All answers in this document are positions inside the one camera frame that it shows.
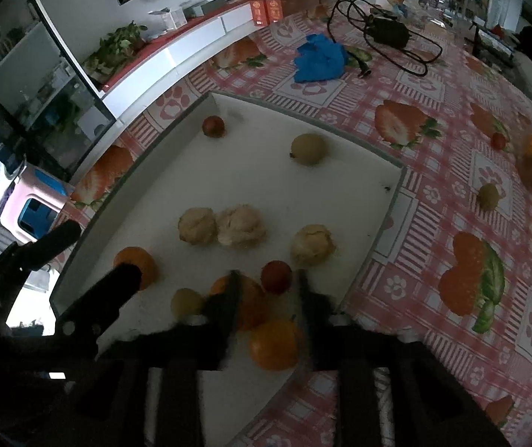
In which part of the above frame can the green potted plant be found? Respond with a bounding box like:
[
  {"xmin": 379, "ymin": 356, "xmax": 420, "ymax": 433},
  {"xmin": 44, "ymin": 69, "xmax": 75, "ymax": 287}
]
[{"xmin": 83, "ymin": 21, "xmax": 148, "ymax": 80}]

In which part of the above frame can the black metal rack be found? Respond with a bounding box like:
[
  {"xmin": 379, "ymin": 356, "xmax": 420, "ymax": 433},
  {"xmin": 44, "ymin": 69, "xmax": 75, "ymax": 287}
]
[{"xmin": 471, "ymin": 23, "xmax": 518, "ymax": 68}]

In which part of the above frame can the blue crumpled cloth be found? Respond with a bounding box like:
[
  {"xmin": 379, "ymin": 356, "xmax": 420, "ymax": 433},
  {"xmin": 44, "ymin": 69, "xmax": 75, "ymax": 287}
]
[{"xmin": 293, "ymin": 34, "xmax": 349, "ymax": 83}]

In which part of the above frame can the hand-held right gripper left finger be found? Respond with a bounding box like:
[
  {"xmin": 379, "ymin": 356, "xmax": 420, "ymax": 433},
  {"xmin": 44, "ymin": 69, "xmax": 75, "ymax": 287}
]
[{"xmin": 56, "ymin": 270, "xmax": 243, "ymax": 447}]

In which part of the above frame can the yellow green round fruit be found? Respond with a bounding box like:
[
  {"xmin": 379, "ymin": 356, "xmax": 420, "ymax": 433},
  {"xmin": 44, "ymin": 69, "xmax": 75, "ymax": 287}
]
[
  {"xmin": 476, "ymin": 183, "xmax": 500, "ymax": 211},
  {"xmin": 290, "ymin": 133, "xmax": 328, "ymax": 166},
  {"xmin": 170, "ymin": 288, "xmax": 204, "ymax": 317}
]

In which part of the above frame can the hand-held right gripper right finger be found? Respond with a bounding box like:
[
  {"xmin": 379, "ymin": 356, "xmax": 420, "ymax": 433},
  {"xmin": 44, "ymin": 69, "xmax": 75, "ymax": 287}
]
[{"xmin": 297, "ymin": 269, "xmax": 512, "ymax": 447}]

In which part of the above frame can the beige papery husk fruit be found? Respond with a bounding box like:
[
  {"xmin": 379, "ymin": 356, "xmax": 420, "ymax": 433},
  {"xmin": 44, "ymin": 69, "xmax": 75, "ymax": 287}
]
[
  {"xmin": 177, "ymin": 207, "xmax": 217, "ymax": 245},
  {"xmin": 216, "ymin": 205, "xmax": 267, "ymax": 248},
  {"xmin": 290, "ymin": 225, "xmax": 336, "ymax": 266}
]

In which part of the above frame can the black power adapter with cable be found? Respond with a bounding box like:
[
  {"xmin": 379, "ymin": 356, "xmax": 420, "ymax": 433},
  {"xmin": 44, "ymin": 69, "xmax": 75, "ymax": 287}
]
[{"xmin": 328, "ymin": 0, "xmax": 443, "ymax": 79}]

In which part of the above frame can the dark red round fruit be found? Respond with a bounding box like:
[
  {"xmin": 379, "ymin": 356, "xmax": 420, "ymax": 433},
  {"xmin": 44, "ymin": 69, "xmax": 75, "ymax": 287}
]
[{"xmin": 201, "ymin": 115, "xmax": 226, "ymax": 139}]

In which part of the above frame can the plaid strawberry print tablecloth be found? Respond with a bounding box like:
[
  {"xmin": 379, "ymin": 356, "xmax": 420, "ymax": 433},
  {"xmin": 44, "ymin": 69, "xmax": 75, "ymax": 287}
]
[{"xmin": 68, "ymin": 2, "xmax": 532, "ymax": 447}]

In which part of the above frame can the clear plastic box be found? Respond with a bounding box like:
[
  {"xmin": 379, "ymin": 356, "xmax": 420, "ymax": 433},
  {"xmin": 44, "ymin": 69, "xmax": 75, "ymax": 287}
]
[{"xmin": 149, "ymin": 8, "xmax": 187, "ymax": 31}]

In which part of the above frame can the white red television cabinet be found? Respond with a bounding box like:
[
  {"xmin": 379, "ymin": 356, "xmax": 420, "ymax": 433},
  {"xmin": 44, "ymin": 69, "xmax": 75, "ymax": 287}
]
[{"xmin": 82, "ymin": 0, "xmax": 267, "ymax": 103}]

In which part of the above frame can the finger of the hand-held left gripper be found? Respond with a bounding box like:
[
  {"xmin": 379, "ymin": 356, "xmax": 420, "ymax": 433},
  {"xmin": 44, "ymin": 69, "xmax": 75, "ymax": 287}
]
[
  {"xmin": 55, "ymin": 263, "xmax": 143, "ymax": 351},
  {"xmin": 13, "ymin": 220, "xmax": 83, "ymax": 275}
]

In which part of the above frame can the pink plastic box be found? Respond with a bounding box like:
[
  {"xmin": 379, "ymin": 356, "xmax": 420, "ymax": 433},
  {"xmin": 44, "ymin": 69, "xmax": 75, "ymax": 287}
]
[{"xmin": 0, "ymin": 163, "xmax": 76, "ymax": 245}]

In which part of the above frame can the white tray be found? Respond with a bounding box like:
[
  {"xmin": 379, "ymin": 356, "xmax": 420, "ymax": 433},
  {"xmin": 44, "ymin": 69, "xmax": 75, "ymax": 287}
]
[{"xmin": 49, "ymin": 91, "xmax": 407, "ymax": 447}]

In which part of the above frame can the glass door cabinet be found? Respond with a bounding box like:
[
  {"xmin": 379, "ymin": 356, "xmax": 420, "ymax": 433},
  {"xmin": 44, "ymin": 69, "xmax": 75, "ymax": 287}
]
[{"xmin": 0, "ymin": 0, "xmax": 118, "ymax": 182}]

